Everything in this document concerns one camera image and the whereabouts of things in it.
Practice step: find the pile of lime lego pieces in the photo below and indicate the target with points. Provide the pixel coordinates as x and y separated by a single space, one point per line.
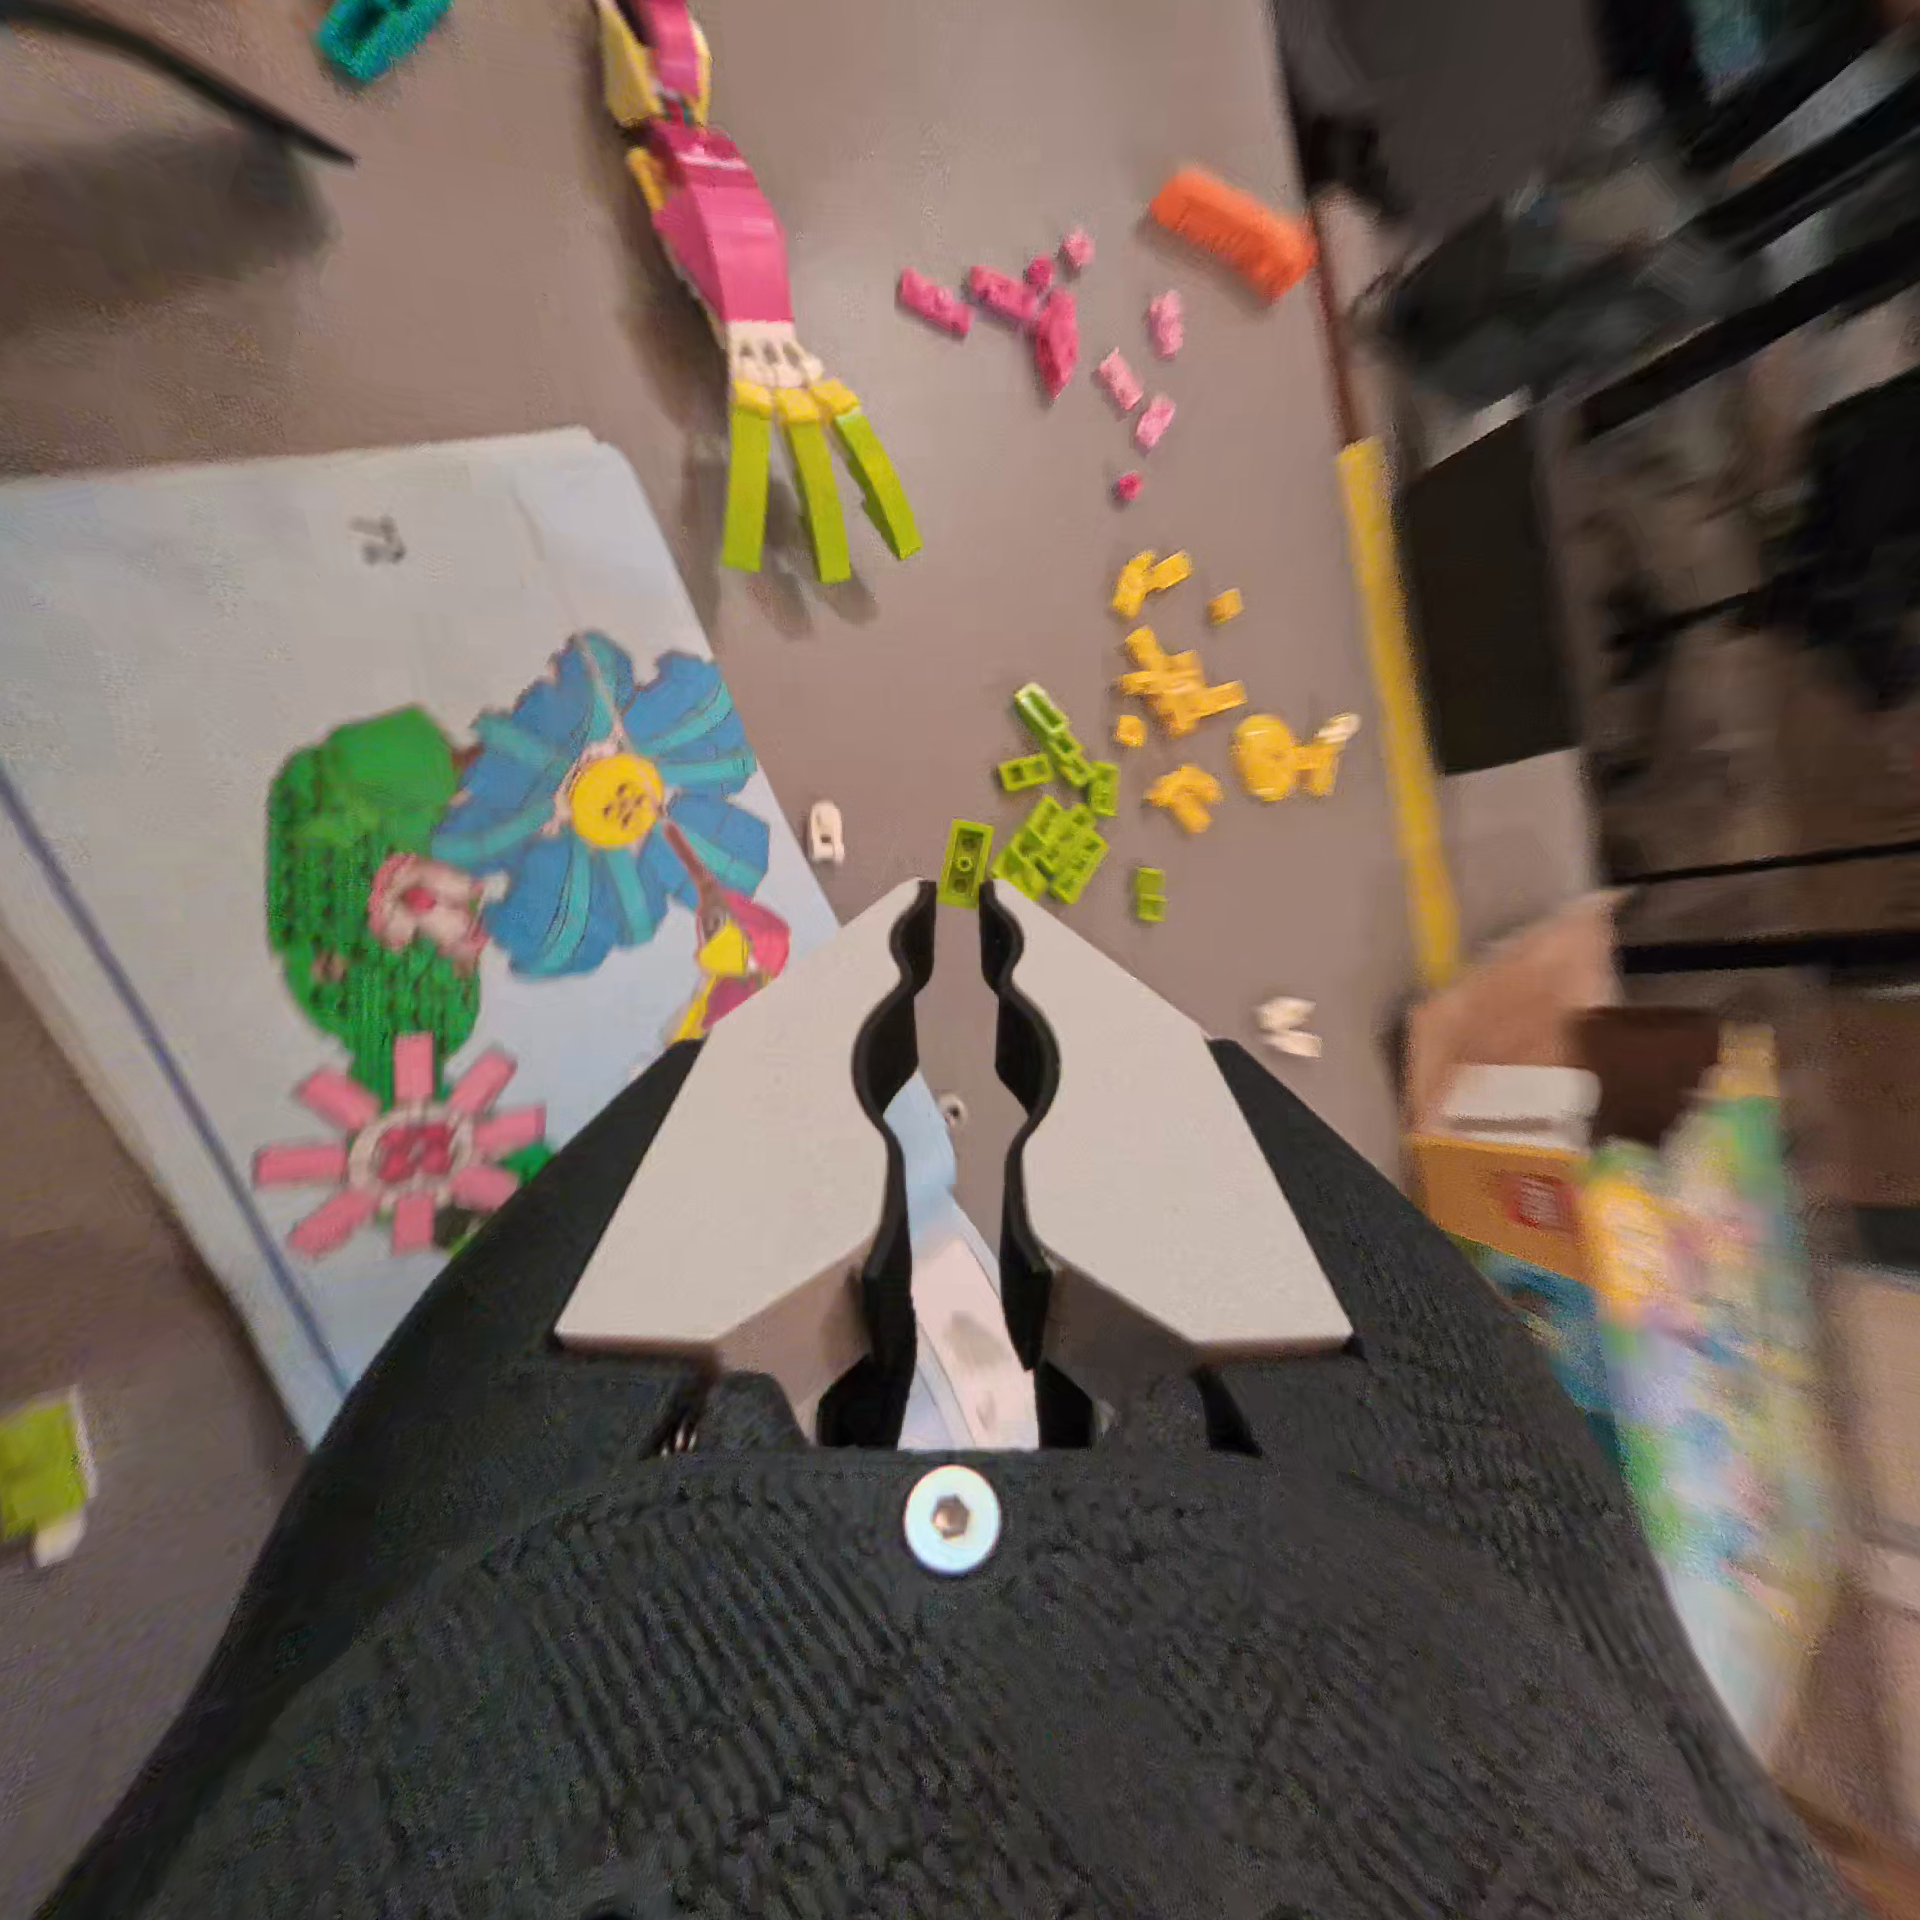
1066 841

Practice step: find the orange brick separator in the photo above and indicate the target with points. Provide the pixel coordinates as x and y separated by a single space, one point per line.
1237 234

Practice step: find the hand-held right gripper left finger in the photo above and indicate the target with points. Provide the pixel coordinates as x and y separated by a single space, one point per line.
749 1172

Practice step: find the colourful lego set box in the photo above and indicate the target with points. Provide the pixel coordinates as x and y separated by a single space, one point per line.
1693 1350

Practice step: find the yellow tape strip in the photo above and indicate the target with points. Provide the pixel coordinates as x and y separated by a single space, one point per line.
1395 676

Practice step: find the brown cardboard box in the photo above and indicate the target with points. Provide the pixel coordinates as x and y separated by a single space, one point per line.
1500 991

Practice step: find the lime green lego brick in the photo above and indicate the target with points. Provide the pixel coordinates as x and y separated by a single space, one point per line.
964 863

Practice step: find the black equipment case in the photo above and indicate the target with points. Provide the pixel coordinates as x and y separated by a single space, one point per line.
1484 599

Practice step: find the light blue lego instruction booklet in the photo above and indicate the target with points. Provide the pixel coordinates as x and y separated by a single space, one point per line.
224 645

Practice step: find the pile of teal lego pieces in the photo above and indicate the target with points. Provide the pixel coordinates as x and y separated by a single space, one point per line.
369 33

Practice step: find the pile of pink lego pieces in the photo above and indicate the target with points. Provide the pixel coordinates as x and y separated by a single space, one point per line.
1049 339

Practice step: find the pile of yellow lego pieces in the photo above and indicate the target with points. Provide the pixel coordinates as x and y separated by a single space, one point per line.
1184 691

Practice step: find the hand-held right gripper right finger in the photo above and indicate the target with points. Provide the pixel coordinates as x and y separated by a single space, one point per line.
1171 1186

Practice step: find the pink and lime lego model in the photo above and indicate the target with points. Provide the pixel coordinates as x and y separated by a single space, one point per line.
721 225

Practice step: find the lime green white block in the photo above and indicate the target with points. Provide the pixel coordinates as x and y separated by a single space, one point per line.
36 1471

